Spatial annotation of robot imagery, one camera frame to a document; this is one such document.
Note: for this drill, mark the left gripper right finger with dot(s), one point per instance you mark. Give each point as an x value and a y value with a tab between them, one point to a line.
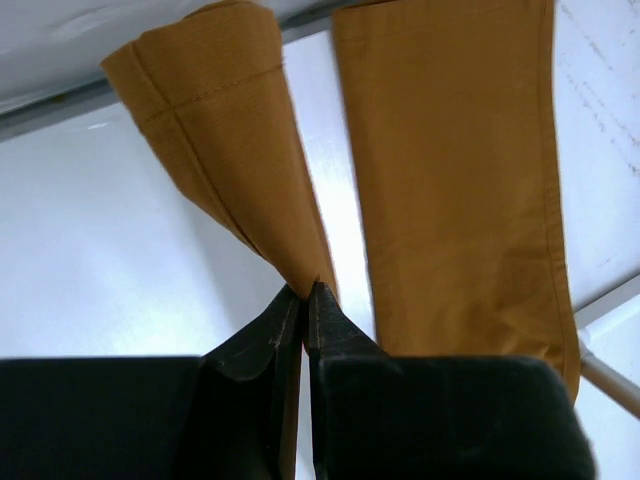
376	416

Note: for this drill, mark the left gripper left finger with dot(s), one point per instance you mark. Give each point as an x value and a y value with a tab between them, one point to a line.
243	419

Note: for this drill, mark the brown trousers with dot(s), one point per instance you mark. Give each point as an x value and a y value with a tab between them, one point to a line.
449	108

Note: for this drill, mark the silver white clothes rack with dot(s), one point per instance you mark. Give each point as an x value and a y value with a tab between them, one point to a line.
608	330

